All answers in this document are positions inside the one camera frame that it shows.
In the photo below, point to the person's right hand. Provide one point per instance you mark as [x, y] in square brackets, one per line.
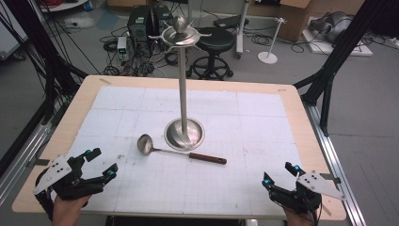
[296, 218]

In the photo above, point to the person's left hand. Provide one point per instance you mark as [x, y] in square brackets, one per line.
[67, 210]

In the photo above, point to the black flat case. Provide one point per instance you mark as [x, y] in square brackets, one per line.
[229, 21]

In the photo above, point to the black computer tower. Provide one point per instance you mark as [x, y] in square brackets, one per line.
[138, 22]
[161, 17]

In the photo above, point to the grey bag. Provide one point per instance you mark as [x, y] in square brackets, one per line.
[332, 25]

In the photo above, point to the aluminium rail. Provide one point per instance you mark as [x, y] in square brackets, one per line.
[335, 163]
[22, 157]

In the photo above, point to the white utensil stand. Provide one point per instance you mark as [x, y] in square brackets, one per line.
[273, 37]

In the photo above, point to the black round stool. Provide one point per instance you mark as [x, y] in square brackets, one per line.
[216, 40]

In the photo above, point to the cardboard box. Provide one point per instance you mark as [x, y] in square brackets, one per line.
[295, 19]

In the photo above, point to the black metal frame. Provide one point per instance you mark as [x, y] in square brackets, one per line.
[338, 50]
[50, 62]

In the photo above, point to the steel utensil stand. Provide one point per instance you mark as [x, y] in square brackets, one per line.
[183, 94]

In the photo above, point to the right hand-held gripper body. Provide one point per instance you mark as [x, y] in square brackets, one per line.
[309, 191]

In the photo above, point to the small silver power box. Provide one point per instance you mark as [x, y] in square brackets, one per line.
[122, 44]

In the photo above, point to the white grid mat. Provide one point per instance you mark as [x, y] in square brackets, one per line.
[219, 182]

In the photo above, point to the white metal post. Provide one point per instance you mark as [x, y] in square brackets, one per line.
[242, 28]

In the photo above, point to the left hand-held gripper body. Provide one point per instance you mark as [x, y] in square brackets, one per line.
[72, 185]

